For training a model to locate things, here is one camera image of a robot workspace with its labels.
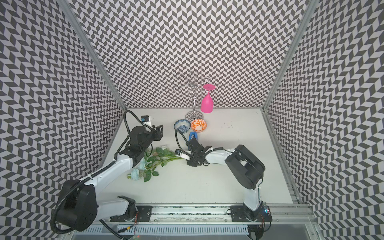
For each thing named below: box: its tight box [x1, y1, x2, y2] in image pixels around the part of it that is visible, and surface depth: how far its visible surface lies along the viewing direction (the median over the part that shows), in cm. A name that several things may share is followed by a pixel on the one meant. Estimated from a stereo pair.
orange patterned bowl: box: [191, 118, 208, 133], surface depth 107 cm
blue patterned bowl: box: [174, 119, 191, 134], surface depth 107 cm
